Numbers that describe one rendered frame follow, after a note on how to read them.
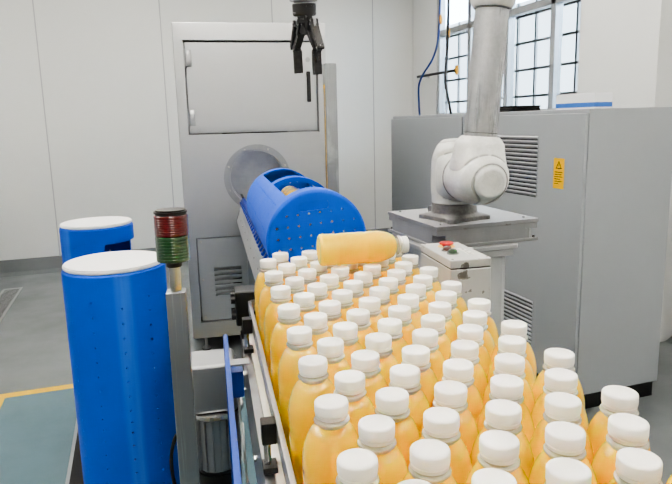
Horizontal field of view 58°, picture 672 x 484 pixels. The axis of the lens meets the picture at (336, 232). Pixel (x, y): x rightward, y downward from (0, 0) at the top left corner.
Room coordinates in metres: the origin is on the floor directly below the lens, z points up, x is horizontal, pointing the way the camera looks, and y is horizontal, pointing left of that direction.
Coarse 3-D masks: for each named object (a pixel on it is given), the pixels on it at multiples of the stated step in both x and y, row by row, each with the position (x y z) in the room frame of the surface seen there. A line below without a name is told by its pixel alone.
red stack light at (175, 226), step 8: (168, 216) 1.13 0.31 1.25; (176, 216) 1.13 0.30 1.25; (184, 216) 1.14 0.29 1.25; (160, 224) 1.12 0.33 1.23; (168, 224) 1.12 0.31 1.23; (176, 224) 1.13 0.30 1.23; (184, 224) 1.14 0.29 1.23; (160, 232) 1.12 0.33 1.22; (168, 232) 1.12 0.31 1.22; (176, 232) 1.12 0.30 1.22; (184, 232) 1.14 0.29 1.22
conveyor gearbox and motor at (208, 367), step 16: (192, 352) 1.44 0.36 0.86; (208, 352) 1.44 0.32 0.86; (192, 368) 1.35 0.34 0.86; (208, 368) 1.35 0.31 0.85; (224, 368) 1.36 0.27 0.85; (208, 384) 1.35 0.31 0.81; (224, 384) 1.36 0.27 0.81; (208, 400) 1.35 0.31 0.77; (224, 400) 1.36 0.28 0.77; (240, 400) 1.42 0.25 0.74; (208, 416) 1.34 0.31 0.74; (224, 416) 1.35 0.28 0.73; (208, 432) 1.36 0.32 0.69; (224, 432) 1.37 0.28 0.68; (208, 448) 1.36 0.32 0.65; (224, 448) 1.37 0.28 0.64; (240, 448) 1.42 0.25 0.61; (208, 464) 1.36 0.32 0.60; (224, 464) 1.36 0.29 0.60; (240, 464) 1.41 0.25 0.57; (208, 480) 1.35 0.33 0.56; (224, 480) 1.36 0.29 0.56
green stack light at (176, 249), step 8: (160, 240) 1.12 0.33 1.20; (168, 240) 1.12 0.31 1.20; (176, 240) 1.12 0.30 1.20; (184, 240) 1.14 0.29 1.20; (160, 248) 1.12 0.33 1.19; (168, 248) 1.12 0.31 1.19; (176, 248) 1.12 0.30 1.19; (184, 248) 1.13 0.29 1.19; (160, 256) 1.13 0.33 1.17; (168, 256) 1.12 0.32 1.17; (176, 256) 1.12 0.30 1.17; (184, 256) 1.13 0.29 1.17
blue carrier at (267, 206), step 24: (264, 192) 2.05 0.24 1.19; (312, 192) 1.66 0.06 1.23; (336, 192) 1.69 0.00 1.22; (264, 216) 1.78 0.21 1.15; (288, 216) 1.65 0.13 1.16; (312, 216) 1.66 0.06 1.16; (336, 216) 1.68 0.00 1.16; (360, 216) 1.69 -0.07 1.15; (264, 240) 1.69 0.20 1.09; (288, 240) 1.65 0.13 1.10; (312, 240) 1.66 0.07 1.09
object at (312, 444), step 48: (336, 288) 1.21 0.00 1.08; (432, 288) 1.19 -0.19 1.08; (288, 384) 0.87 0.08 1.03; (384, 384) 0.78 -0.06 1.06; (432, 384) 0.78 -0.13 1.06; (480, 384) 0.79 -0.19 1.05; (528, 384) 0.75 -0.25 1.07; (288, 432) 0.87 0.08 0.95; (336, 432) 0.63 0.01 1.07; (480, 432) 0.63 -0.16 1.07; (528, 432) 0.67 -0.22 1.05; (336, 480) 0.53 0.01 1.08; (384, 480) 0.57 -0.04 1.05; (432, 480) 0.52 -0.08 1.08; (528, 480) 0.55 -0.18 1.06
